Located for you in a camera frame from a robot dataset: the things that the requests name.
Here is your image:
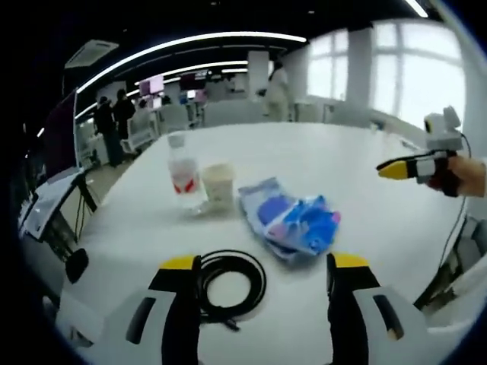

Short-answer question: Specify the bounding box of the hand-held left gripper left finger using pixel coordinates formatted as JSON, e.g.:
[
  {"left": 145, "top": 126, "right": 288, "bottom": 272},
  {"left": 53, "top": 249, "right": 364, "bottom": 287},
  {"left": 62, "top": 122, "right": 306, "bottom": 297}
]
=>
[{"left": 102, "top": 254, "right": 202, "bottom": 365}]

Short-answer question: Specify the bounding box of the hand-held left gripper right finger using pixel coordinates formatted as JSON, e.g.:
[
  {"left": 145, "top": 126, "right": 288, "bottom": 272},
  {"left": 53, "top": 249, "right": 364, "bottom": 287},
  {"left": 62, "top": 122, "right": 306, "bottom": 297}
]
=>
[{"left": 326, "top": 251, "right": 429, "bottom": 365}]

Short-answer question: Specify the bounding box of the blue plastic packet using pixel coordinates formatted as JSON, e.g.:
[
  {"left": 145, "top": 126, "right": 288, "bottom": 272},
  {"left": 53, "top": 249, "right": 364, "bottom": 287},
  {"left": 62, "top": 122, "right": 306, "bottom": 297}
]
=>
[{"left": 266, "top": 194, "right": 342, "bottom": 260}]

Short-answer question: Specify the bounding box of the white paper cup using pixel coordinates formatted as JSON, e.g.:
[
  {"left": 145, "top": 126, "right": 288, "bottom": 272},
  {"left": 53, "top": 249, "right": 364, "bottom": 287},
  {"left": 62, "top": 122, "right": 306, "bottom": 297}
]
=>
[{"left": 200, "top": 161, "right": 236, "bottom": 212}]

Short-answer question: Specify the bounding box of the clear plastic water bottle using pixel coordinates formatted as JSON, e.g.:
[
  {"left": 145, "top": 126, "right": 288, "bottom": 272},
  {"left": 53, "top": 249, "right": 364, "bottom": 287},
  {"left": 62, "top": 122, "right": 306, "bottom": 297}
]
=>
[{"left": 166, "top": 131, "right": 208, "bottom": 216}]

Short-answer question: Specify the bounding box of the white packet with blue oval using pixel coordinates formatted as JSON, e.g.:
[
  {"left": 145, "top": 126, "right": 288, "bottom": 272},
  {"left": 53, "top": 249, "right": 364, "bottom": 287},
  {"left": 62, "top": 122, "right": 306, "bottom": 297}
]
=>
[{"left": 237, "top": 176, "right": 298, "bottom": 245}]

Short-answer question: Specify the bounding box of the person's right hand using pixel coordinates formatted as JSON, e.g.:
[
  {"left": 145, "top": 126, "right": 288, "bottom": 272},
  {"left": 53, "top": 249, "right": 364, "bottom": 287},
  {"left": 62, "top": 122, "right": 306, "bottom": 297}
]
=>
[{"left": 426, "top": 154, "right": 487, "bottom": 198}]

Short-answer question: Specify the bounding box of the wide window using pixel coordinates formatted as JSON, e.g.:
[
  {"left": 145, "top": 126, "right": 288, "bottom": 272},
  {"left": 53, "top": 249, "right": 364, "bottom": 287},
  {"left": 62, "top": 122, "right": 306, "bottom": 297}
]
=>
[{"left": 374, "top": 21, "right": 464, "bottom": 127}]

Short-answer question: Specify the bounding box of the white table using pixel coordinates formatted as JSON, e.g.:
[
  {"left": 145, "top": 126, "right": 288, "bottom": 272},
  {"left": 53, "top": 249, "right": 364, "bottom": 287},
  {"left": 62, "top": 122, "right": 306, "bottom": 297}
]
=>
[{"left": 56, "top": 121, "right": 473, "bottom": 365}]

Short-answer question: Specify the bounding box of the black rounded object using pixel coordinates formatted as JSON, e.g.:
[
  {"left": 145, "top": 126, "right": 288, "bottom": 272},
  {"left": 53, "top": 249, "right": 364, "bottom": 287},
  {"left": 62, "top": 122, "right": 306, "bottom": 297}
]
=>
[{"left": 65, "top": 248, "right": 90, "bottom": 283}]

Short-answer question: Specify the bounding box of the narrow window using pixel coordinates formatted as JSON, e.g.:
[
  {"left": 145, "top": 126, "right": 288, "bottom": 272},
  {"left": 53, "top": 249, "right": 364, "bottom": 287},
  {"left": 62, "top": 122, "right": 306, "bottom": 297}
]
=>
[{"left": 307, "top": 30, "right": 350, "bottom": 102}]

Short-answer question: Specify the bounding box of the white board on stand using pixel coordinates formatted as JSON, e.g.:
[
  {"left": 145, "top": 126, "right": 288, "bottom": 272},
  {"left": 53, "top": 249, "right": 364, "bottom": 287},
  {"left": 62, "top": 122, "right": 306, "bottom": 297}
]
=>
[{"left": 18, "top": 170, "right": 85, "bottom": 245}]

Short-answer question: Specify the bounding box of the white office chair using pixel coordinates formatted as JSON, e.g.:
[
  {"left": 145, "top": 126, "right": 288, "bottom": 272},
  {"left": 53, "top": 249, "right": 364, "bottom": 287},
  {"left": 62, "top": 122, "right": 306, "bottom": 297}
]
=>
[{"left": 126, "top": 109, "right": 158, "bottom": 154}]

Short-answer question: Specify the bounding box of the large dark screen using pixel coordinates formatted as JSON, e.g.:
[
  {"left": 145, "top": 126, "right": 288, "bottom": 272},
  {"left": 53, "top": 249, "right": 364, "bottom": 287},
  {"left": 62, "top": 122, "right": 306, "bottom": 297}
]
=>
[{"left": 43, "top": 90, "right": 80, "bottom": 180}]

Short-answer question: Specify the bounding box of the long ceiling light strip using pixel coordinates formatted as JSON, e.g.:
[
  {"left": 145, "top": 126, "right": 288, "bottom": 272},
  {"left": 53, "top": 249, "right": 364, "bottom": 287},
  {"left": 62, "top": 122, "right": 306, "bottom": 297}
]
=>
[{"left": 75, "top": 31, "right": 307, "bottom": 93}]

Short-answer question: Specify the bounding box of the ceiling air vent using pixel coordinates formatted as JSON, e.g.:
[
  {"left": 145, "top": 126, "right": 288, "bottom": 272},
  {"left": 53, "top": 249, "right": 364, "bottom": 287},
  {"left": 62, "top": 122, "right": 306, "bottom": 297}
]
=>
[{"left": 63, "top": 40, "right": 119, "bottom": 70}]

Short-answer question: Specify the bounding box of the wall monitor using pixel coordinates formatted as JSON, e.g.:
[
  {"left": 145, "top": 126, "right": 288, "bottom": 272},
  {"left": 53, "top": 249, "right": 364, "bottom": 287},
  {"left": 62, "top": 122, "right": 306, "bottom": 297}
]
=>
[{"left": 138, "top": 75, "right": 165, "bottom": 97}]

